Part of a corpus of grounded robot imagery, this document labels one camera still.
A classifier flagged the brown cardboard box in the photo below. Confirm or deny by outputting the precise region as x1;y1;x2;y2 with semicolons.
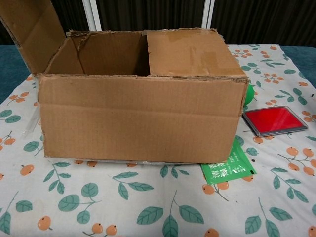
0;0;249;165

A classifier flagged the floral print tablecloth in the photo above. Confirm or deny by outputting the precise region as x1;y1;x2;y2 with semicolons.
0;44;316;237

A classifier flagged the green tea sachet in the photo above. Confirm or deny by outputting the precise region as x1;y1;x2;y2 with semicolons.
200;140;256;186

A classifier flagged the green ball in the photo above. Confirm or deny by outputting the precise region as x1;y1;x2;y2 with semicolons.
243;83;255;107

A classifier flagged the red ink pad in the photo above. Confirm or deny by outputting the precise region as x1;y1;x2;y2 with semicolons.
242;105;309;138

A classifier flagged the clear plastic tube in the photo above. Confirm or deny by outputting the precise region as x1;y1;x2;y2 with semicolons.
21;117;41;139

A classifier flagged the white frame post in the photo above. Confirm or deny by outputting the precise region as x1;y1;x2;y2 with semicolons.
82;0;103;32
201;0;215;29

